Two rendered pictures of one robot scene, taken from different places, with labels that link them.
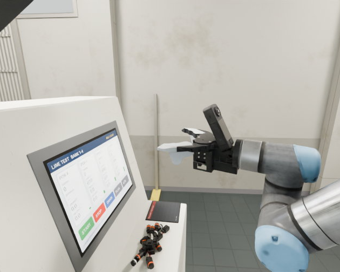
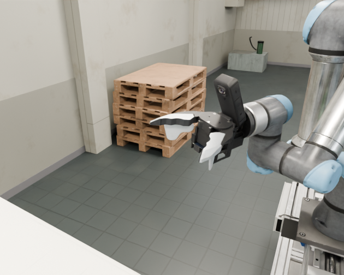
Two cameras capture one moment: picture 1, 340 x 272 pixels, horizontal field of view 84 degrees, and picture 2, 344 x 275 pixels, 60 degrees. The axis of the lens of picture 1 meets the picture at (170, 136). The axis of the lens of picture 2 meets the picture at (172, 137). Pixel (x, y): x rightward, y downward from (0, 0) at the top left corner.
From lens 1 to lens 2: 0.58 m
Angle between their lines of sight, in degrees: 64
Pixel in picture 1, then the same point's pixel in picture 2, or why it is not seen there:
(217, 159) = not seen: hidden behind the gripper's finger
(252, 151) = (262, 115)
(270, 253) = (331, 180)
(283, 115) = (25, 55)
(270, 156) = (272, 113)
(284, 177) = (279, 126)
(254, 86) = not seen: outside the picture
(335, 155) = (96, 93)
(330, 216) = not seen: outside the picture
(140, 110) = not seen: outside the picture
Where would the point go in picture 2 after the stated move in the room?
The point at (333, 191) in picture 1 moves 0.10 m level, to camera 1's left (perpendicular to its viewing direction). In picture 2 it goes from (338, 119) to (342, 137)
